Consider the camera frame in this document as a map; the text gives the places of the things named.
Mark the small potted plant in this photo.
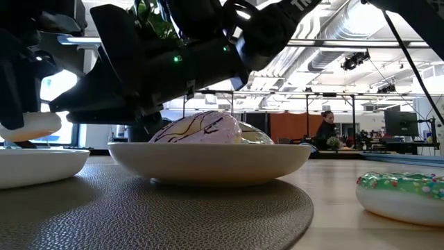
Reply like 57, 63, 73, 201
326, 135, 342, 151

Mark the black computer monitor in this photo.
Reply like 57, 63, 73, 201
383, 110, 420, 138

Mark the yellow glazed donut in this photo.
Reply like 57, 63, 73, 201
0, 111, 62, 143

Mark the orange partition wall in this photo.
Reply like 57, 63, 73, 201
270, 112, 324, 144

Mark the person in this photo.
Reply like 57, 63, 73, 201
313, 110, 338, 151

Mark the white round plate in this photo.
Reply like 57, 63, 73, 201
0, 148, 91, 190

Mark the black cable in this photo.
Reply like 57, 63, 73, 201
380, 9, 444, 125

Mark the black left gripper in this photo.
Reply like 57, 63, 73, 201
0, 19, 66, 131

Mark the green leafy plant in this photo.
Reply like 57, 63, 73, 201
129, 0, 182, 47

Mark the beige round plate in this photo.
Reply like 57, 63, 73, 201
108, 141, 313, 187

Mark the blue table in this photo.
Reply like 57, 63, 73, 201
359, 151, 444, 168

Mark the green sprinkled donut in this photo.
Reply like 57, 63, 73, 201
355, 171, 444, 228

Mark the round brown placemat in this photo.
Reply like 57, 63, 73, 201
0, 162, 314, 250

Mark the pink chocolate-striped donut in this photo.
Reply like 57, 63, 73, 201
148, 110, 243, 144

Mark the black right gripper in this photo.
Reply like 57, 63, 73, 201
49, 3, 251, 126

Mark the black overhead camera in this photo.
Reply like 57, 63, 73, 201
341, 51, 371, 72

